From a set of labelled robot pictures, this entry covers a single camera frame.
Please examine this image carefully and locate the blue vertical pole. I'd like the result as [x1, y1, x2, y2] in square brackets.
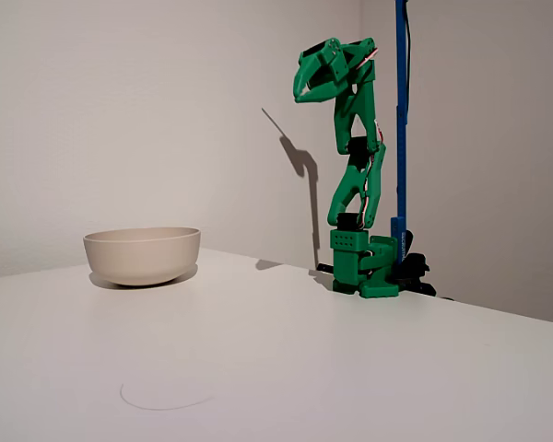
[390, 0, 410, 266]

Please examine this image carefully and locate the beige round bowl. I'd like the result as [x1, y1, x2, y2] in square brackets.
[82, 227, 202, 288]

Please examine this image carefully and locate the black cable along pole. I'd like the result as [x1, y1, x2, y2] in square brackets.
[404, 0, 414, 123]

